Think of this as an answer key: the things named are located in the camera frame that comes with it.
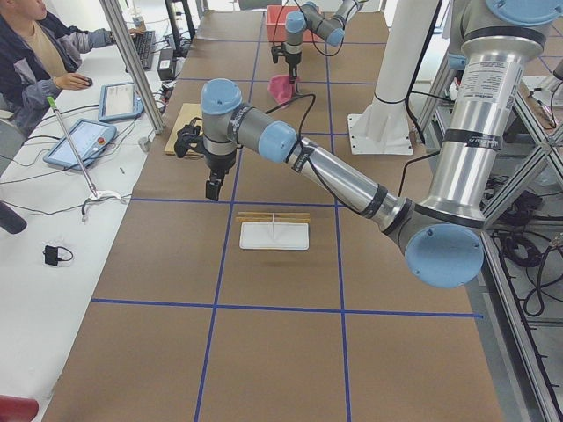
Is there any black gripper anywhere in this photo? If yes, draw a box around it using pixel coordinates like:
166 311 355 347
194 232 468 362
285 51 302 83
204 151 237 201

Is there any pink red towel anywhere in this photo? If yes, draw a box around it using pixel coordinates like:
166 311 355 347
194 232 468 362
267 75 299 105

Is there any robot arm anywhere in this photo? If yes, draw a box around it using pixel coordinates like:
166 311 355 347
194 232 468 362
201 1 562 287
272 1 364 85

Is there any wooden chopstick on tray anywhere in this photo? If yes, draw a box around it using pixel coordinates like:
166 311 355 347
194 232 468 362
235 216 311 223

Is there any pink plastic bin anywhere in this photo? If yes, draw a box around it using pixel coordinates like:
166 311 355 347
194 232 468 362
265 5 292 43

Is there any white rectangular tray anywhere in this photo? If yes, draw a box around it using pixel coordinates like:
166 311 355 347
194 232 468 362
239 222 310 251

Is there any wooden cutting board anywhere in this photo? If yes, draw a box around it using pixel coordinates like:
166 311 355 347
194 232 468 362
164 103 201 156

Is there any black power adapter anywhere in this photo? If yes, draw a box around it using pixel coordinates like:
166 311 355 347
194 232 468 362
157 47 176 81

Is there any far teach pendant tablet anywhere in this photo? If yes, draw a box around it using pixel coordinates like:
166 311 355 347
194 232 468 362
98 82 144 122

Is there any teach pendant tablet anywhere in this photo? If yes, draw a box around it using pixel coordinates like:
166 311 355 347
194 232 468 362
98 82 144 122
43 119 117 169

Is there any near teach pendant tablet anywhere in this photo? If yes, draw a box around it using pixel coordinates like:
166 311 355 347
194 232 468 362
43 119 117 169

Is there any black keyboard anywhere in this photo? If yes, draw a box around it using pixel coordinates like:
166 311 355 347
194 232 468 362
131 31 156 70

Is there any paper coffee cup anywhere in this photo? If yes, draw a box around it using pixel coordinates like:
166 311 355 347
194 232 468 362
131 7 146 31

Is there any small black clip device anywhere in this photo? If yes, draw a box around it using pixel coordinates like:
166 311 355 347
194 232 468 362
43 245 74 266

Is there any seated person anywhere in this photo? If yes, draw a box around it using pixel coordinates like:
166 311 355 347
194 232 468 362
1 1 115 135

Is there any red object at corner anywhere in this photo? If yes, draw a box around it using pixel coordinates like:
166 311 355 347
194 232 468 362
0 395 39 422

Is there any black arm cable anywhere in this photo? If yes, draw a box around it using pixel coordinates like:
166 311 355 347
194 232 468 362
263 92 441 212
270 0 348 57

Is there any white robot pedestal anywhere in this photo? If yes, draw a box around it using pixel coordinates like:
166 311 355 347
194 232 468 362
347 0 442 156

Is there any green handled reacher stick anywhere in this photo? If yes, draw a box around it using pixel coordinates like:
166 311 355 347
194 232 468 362
48 97 124 206

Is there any aluminium frame post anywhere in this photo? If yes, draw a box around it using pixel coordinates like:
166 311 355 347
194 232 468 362
99 0 165 135

